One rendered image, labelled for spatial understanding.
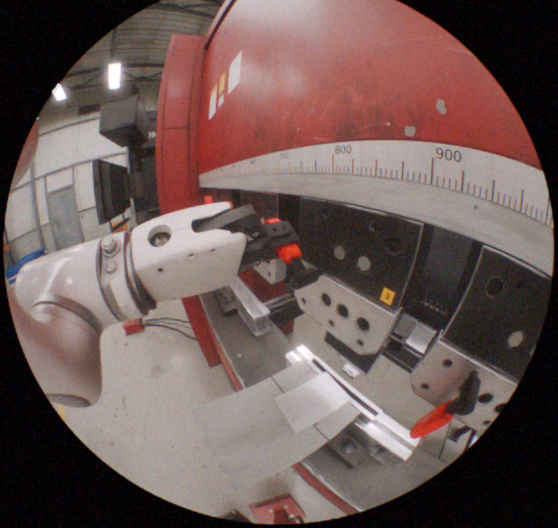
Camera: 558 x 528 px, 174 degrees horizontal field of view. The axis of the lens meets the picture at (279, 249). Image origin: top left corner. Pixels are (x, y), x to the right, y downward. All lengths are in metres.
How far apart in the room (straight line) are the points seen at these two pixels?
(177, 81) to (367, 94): 0.98
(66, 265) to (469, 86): 0.33
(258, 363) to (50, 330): 0.52
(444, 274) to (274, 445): 0.69
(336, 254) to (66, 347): 0.25
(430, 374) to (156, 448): 1.54
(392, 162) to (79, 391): 0.28
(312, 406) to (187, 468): 1.20
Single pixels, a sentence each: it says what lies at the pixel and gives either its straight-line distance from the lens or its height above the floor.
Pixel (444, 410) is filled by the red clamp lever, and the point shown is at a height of 1.21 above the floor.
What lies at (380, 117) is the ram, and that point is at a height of 1.42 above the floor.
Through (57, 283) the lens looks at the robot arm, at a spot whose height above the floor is 1.31.
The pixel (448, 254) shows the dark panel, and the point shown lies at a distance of 0.72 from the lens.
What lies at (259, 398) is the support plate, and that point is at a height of 1.00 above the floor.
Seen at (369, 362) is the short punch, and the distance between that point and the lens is 0.29.
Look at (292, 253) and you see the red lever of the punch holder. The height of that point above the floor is 1.28.
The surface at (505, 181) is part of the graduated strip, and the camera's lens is 0.16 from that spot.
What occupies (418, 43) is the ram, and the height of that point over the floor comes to 1.50.
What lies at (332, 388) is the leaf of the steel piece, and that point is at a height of 1.00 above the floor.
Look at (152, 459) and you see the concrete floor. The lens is 1.59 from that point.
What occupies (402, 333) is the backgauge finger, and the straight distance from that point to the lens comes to 0.51.
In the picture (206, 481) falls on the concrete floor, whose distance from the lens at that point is 1.44.
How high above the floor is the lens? 1.36
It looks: 22 degrees down
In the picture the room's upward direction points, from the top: straight up
